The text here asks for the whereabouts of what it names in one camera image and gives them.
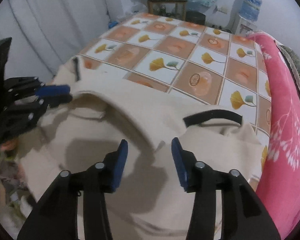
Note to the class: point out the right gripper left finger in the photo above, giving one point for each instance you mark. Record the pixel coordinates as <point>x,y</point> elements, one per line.
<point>55,214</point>

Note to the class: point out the small blue object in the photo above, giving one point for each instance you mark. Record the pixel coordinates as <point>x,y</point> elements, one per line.
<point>112,24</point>

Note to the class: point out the white curtain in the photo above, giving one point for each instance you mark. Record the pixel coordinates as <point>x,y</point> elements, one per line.
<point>46,33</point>

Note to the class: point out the wall power socket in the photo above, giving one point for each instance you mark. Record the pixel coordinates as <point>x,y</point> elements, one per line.
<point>222,9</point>

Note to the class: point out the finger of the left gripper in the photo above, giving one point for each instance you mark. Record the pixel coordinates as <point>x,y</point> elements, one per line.
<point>22,87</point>
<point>25,116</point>

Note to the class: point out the white water dispenser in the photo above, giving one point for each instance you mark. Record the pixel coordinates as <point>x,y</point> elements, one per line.
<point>242,26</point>

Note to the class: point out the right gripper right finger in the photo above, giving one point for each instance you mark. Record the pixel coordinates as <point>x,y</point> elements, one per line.
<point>243,214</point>

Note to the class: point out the blue water bottle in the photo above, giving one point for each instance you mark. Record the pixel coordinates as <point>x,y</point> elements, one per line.
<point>250,9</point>

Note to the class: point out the orange patterned bed sheet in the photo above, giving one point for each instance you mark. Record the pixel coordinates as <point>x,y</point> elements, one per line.
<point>188,60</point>

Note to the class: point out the pink floral blanket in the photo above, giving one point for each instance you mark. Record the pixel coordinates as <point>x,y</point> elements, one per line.
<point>279,187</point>

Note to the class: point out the beige zip jacket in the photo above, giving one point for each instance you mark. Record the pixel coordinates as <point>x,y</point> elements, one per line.
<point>150,202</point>

